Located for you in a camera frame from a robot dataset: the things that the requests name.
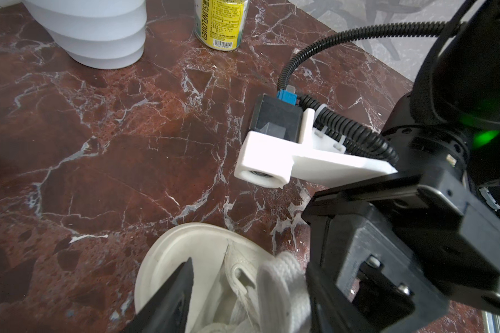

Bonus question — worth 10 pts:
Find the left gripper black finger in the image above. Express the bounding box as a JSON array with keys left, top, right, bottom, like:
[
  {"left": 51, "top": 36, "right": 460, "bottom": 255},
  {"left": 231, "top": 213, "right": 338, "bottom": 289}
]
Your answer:
[{"left": 122, "top": 259, "right": 194, "bottom": 333}]

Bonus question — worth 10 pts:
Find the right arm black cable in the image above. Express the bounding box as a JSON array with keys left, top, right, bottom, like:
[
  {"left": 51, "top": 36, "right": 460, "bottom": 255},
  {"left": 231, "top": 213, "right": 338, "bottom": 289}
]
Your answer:
[{"left": 276, "top": 20, "right": 463, "bottom": 165}]

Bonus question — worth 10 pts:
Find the cream white sneaker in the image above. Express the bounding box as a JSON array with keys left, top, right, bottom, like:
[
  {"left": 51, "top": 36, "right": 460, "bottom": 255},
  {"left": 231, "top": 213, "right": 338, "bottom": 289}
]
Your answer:
[{"left": 134, "top": 223, "right": 276, "bottom": 332}]

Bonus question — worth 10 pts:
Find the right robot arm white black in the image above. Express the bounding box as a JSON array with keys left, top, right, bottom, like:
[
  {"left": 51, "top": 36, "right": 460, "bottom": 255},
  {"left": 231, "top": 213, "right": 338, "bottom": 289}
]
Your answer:
[{"left": 302, "top": 1, "right": 500, "bottom": 332}]

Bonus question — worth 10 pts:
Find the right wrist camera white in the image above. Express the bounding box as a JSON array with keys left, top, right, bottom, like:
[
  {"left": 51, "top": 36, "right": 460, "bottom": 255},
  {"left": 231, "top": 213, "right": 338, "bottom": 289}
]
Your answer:
[{"left": 234, "top": 94, "right": 397, "bottom": 188}]

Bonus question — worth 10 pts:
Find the white pot with flowers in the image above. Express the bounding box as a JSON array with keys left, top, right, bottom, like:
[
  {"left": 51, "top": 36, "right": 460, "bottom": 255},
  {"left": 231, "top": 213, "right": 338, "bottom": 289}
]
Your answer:
[{"left": 23, "top": 0, "right": 147, "bottom": 69}]

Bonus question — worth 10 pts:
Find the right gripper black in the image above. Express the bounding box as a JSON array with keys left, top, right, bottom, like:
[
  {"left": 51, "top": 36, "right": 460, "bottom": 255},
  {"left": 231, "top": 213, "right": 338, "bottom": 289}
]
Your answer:
[{"left": 302, "top": 97, "right": 500, "bottom": 332}]

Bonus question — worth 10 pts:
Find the yellow sunflower seed can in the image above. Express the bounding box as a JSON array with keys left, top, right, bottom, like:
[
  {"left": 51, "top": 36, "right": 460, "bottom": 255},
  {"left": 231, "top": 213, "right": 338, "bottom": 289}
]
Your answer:
[{"left": 194, "top": 0, "right": 249, "bottom": 51}]

